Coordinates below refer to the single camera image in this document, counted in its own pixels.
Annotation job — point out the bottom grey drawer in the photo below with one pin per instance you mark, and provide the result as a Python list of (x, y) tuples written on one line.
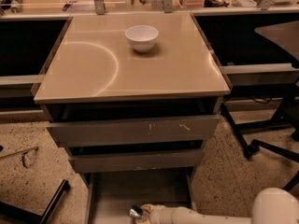
[(111, 195)]

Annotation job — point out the top grey drawer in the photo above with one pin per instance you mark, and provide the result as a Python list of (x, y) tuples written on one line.
[(132, 131)]

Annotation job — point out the white ceramic bowl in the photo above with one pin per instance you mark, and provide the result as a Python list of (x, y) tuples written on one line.
[(141, 38)]

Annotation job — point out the grey drawer cabinet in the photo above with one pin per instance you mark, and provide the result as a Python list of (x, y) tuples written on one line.
[(96, 75)]

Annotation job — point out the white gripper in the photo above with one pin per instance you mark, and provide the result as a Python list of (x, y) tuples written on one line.
[(158, 213)]

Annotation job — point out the black table leg frame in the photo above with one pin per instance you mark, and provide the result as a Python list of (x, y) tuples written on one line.
[(277, 121)]

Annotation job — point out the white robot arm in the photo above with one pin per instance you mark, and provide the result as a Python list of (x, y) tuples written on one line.
[(270, 206)]

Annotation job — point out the grey drawer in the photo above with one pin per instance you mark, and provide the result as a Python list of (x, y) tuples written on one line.
[(136, 161), (132, 131), (111, 195)]

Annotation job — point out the middle grey drawer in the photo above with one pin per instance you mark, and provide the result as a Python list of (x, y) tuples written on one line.
[(136, 161)]

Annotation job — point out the black metal stand leg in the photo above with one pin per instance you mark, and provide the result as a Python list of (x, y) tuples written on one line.
[(16, 214)]

